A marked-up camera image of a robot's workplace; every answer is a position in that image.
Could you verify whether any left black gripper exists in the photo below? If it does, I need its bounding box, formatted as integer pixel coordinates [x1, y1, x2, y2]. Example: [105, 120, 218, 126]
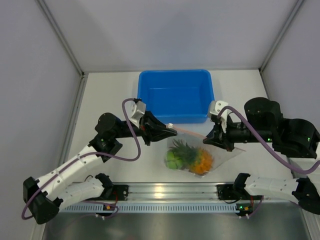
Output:
[112, 108, 177, 146]

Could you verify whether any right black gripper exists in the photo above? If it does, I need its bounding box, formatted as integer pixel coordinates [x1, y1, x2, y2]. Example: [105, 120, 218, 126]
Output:
[203, 115, 274, 152]

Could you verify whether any orange fake pineapple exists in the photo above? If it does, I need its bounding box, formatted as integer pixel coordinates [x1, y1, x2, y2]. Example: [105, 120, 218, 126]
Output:
[170, 139, 214, 176]

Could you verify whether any clear zip top bag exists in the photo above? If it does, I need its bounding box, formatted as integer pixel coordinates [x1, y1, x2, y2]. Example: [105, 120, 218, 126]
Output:
[164, 123, 245, 178]

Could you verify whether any green fake apple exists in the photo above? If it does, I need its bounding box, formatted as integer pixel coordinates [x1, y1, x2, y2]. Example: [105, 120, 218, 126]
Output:
[165, 150, 184, 170]

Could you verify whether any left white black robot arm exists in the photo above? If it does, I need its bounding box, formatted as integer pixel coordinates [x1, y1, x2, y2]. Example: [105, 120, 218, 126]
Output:
[21, 111, 178, 225]

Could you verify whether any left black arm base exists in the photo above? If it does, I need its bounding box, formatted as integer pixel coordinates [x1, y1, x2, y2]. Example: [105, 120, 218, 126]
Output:
[100, 184, 129, 201]

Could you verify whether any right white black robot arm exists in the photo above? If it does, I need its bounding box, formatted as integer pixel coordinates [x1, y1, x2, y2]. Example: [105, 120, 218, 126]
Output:
[203, 97, 320, 215]

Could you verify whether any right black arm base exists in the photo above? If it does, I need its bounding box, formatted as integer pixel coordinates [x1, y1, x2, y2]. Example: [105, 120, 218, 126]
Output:
[216, 183, 248, 201]

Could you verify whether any blue plastic bin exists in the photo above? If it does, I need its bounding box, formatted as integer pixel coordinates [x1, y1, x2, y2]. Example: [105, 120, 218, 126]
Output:
[137, 69, 215, 124]

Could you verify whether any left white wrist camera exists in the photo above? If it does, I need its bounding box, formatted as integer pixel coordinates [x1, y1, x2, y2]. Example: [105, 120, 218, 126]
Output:
[129, 98, 147, 128]

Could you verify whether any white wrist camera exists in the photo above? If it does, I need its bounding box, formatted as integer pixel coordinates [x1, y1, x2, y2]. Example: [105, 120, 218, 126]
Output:
[129, 98, 147, 128]
[207, 100, 233, 134]

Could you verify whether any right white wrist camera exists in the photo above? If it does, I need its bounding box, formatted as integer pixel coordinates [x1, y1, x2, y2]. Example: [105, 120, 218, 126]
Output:
[207, 100, 233, 134]

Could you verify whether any aluminium mounting rail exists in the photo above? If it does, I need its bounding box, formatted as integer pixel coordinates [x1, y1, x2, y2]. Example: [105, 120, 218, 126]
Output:
[59, 182, 281, 201]

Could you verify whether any white slotted cable duct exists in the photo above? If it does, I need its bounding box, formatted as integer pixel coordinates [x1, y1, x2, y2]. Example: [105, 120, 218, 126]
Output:
[61, 202, 251, 214]

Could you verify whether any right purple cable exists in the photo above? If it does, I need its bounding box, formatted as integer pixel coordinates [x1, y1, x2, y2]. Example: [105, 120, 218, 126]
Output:
[216, 105, 320, 174]

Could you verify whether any purple cable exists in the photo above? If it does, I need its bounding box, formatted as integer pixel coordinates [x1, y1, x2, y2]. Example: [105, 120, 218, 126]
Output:
[21, 98, 141, 221]
[216, 105, 320, 174]

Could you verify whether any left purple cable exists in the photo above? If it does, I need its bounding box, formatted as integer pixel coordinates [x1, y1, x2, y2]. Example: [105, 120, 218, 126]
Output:
[21, 98, 141, 221]

